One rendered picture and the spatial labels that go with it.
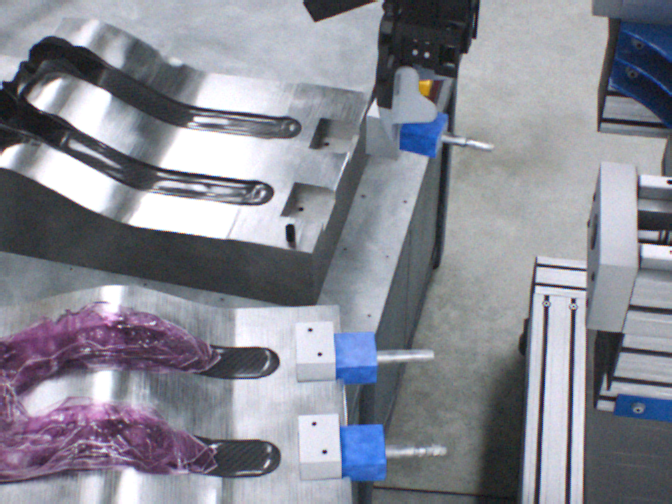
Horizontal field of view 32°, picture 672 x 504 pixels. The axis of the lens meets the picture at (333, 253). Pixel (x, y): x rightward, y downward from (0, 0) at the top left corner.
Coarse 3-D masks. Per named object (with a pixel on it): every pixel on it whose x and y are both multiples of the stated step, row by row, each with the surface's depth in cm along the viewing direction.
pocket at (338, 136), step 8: (320, 120) 133; (328, 120) 132; (336, 120) 132; (320, 128) 133; (328, 128) 133; (336, 128) 133; (344, 128) 133; (352, 128) 132; (320, 136) 134; (328, 136) 134; (336, 136) 134; (344, 136) 133; (352, 136) 133; (312, 144) 131; (320, 144) 133; (328, 144) 134; (336, 144) 133; (344, 144) 133; (352, 144) 131; (352, 152) 130
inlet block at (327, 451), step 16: (304, 416) 105; (320, 416) 105; (336, 416) 105; (304, 432) 104; (320, 432) 104; (336, 432) 104; (352, 432) 106; (368, 432) 106; (304, 448) 103; (320, 448) 103; (336, 448) 103; (352, 448) 104; (368, 448) 104; (384, 448) 104; (400, 448) 105; (416, 448) 106; (432, 448) 106; (304, 464) 102; (320, 464) 102; (336, 464) 102; (352, 464) 103; (368, 464) 103; (384, 464) 103; (352, 480) 105; (368, 480) 105
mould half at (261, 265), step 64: (0, 64) 144; (128, 64) 135; (128, 128) 130; (0, 192) 124; (64, 192) 121; (128, 192) 125; (64, 256) 129; (128, 256) 126; (192, 256) 123; (256, 256) 120; (320, 256) 123
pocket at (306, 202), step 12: (300, 192) 126; (312, 192) 126; (324, 192) 125; (288, 204) 124; (300, 204) 127; (312, 204) 127; (324, 204) 126; (288, 216) 125; (300, 216) 125; (312, 216) 125; (324, 216) 124; (324, 228) 122
